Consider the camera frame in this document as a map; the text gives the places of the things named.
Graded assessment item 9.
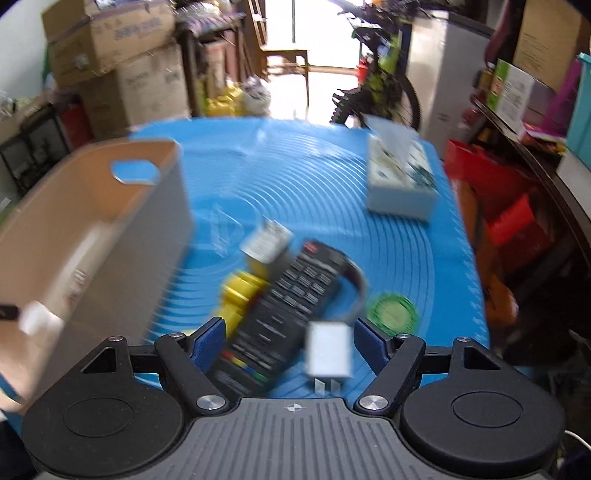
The yellow plastic bag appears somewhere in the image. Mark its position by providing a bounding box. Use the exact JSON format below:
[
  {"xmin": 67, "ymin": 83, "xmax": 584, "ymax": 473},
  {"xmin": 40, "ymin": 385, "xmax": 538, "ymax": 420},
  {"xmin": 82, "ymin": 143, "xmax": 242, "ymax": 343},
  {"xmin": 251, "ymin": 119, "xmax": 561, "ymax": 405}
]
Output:
[{"xmin": 205, "ymin": 84, "xmax": 245, "ymax": 117}]

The large cardboard box with tape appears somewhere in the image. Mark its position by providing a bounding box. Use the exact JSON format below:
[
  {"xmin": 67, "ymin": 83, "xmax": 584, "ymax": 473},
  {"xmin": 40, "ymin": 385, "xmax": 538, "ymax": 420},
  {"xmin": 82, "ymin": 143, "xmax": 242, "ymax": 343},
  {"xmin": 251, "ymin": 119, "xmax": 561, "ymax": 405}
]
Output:
[{"xmin": 41, "ymin": 0, "xmax": 177, "ymax": 88}]

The green and white carton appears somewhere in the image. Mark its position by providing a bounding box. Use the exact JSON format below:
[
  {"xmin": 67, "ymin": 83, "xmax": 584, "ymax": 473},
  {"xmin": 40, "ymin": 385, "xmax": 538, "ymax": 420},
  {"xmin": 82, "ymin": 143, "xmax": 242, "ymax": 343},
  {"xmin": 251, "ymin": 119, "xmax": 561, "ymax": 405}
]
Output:
[{"xmin": 486, "ymin": 58, "xmax": 537, "ymax": 125}]

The white cabinet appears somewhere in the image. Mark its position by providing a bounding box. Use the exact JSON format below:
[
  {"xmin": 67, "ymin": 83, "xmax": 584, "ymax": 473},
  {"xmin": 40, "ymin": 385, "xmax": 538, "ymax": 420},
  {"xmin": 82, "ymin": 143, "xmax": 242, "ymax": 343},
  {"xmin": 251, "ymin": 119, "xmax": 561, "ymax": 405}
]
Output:
[{"xmin": 406, "ymin": 9, "xmax": 496, "ymax": 158}]

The cluttered storage shelf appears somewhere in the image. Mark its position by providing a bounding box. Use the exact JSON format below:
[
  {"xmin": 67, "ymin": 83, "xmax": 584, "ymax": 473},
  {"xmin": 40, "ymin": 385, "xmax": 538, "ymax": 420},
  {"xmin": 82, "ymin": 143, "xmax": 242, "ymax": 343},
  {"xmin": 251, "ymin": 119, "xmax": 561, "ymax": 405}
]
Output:
[{"xmin": 179, "ymin": 11, "xmax": 247, "ymax": 117}]

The plain brown cardboard box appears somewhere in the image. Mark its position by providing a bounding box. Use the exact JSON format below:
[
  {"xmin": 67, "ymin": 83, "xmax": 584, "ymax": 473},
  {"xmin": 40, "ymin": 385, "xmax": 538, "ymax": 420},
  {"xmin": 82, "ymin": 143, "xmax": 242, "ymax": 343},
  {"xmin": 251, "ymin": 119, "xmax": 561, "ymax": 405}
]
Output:
[{"xmin": 512, "ymin": 0, "xmax": 591, "ymax": 94}]

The white charger plug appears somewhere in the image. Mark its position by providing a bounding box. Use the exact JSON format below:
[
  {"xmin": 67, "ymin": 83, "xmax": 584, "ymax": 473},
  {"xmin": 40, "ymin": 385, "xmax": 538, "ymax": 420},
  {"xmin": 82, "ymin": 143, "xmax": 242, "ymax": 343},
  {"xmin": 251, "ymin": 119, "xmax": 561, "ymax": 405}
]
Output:
[{"xmin": 306, "ymin": 320, "xmax": 355, "ymax": 397}]

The green and black bicycle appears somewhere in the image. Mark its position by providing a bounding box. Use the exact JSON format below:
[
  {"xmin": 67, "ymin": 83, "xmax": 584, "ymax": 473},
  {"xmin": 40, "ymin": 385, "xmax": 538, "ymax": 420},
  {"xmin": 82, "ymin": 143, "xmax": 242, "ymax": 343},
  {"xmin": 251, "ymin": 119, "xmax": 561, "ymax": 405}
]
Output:
[{"xmin": 330, "ymin": 0, "xmax": 423, "ymax": 131}]

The red paper bag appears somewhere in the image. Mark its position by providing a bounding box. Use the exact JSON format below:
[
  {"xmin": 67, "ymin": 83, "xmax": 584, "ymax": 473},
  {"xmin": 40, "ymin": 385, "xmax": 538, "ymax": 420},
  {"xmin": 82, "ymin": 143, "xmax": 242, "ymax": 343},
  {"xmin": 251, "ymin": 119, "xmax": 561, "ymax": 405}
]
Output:
[{"xmin": 442, "ymin": 138, "xmax": 557, "ymax": 275}]

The white plastic bag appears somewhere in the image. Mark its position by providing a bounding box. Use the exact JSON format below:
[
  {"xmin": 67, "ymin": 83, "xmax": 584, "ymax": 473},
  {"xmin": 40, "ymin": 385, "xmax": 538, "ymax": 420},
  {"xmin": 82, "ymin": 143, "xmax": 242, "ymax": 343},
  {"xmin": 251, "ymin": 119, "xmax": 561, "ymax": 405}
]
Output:
[{"xmin": 242, "ymin": 76, "xmax": 274, "ymax": 114}]

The patterned tissue box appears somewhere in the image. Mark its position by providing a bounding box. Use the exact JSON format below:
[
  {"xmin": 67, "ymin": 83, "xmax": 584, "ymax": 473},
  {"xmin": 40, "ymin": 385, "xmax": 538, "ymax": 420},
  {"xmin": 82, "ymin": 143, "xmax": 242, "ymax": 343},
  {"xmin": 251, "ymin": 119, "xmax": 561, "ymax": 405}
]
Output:
[{"xmin": 365, "ymin": 115, "xmax": 440, "ymax": 223}]

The black remote control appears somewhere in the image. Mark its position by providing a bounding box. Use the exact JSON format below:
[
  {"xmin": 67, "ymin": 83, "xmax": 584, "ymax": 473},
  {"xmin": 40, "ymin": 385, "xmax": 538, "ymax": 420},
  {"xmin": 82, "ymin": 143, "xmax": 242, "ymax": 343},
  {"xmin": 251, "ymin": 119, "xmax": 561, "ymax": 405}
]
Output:
[{"xmin": 210, "ymin": 239, "xmax": 354, "ymax": 398}]

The dark curved side shelf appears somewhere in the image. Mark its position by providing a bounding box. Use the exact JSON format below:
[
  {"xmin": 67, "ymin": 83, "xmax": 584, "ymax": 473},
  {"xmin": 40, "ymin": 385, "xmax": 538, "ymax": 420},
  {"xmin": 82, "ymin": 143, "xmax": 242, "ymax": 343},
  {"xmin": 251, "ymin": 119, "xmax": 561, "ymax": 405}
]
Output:
[{"xmin": 470, "ymin": 92, "xmax": 591, "ymax": 370}]

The black metal rack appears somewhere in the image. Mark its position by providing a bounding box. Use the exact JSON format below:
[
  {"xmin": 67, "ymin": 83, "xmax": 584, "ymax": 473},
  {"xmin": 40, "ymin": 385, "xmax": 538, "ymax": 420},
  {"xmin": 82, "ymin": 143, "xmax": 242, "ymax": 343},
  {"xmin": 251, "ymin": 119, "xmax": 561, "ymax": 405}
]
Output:
[{"xmin": 0, "ymin": 104, "xmax": 75, "ymax": 200}]

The wooden chair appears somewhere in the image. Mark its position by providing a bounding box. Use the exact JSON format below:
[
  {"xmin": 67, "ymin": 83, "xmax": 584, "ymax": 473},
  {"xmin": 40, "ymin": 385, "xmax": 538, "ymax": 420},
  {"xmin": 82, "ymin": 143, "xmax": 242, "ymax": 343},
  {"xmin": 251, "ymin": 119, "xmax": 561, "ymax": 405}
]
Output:
[{"xmin": 248, "ymin": 0, "xmax": 311, "ymax": 101}]

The green round lid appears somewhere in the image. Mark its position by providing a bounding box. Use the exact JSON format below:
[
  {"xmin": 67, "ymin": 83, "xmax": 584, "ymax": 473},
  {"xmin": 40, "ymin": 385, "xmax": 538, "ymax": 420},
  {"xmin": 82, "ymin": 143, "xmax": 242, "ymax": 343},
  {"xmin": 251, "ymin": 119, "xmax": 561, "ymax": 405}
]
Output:
[{"xmin": 367, "ymin": 293, "xmax": 419, "ymax": 337}]

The clear plastic piece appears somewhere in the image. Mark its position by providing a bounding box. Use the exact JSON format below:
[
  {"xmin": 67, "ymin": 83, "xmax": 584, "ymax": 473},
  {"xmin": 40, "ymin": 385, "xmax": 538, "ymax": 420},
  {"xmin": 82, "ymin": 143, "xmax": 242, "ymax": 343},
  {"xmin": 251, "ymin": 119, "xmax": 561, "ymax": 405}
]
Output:
[{"xmin": 209, "ymin": 208, "xmax": 242, "ymax": 256}]

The small white block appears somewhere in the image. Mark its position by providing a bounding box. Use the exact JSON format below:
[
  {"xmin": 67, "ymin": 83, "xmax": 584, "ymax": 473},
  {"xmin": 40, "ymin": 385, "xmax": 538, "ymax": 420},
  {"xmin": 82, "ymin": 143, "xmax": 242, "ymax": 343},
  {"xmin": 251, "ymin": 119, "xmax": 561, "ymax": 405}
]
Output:
[{"xmin": 20, "ymin": 301, "xmax": 64, "ymax": 336}]

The pink plastic item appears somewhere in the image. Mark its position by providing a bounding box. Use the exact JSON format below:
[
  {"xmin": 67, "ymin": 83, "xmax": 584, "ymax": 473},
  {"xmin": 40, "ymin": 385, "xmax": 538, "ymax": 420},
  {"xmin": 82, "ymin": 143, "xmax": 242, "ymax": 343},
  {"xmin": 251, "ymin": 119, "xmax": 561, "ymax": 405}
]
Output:
[{"xmin": 539, "ymin": 59, "xmax": 583, "ymax": 139}]

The beige plastic storage bin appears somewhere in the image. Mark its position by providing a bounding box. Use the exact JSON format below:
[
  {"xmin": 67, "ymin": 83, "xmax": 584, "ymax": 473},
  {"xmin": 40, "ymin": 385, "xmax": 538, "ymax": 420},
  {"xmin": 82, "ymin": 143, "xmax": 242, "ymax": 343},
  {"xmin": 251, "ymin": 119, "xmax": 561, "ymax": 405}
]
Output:
[{"xmin": 0, "ymin": 137, "xmax": 195, "ymax": 414}]

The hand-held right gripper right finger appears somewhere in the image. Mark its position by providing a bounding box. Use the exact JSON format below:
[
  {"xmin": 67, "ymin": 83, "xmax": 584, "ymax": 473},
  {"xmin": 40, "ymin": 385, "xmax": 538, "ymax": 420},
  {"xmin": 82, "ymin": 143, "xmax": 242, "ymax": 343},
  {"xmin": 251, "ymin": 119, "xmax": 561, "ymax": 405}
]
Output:
[{"xmin": 352, "ymin": 318, "xmax": 504, "ymax": 416}]

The blue ringed table mat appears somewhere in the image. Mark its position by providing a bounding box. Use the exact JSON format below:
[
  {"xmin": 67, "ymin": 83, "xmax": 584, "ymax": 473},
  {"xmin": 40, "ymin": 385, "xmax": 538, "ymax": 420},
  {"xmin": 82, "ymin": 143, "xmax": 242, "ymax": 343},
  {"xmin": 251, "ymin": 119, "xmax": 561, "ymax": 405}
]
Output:
[{"xmin": 0, "ymin": 116, "xmax": 536, "ymax": 416}]

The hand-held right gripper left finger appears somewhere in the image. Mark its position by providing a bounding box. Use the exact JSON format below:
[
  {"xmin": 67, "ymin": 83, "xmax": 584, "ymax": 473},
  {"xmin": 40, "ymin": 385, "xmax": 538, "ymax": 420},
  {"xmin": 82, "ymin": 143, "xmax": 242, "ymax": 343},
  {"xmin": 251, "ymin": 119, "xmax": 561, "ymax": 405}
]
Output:
[{"xmin": 81, "ymin": 318, "xmax": 229, "ymax": 414}]

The teal plastic container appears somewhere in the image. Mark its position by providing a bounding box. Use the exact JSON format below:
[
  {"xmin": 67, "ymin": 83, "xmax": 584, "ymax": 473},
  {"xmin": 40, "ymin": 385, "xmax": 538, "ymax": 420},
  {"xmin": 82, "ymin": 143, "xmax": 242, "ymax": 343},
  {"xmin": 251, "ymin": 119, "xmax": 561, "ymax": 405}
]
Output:
[{"xmin": 565, "ymin": 52, "xmax": 591, "ymax": 158}]

